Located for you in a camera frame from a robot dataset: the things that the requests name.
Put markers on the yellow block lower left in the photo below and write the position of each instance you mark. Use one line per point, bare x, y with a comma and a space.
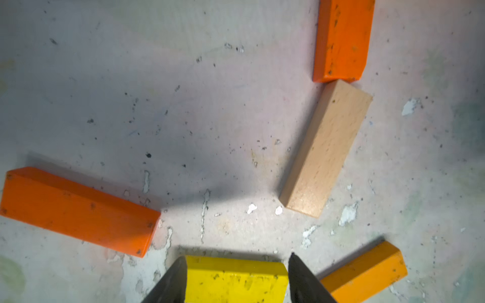
230, 280

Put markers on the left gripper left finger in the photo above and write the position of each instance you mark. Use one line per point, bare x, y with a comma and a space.
171, 288

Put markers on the natural wood block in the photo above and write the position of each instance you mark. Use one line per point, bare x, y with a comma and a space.
332, 130

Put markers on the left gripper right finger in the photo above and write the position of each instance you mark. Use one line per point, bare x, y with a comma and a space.
304, 285

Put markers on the orange block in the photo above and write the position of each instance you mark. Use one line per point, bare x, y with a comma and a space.
343, 39
44, 200
367, 275

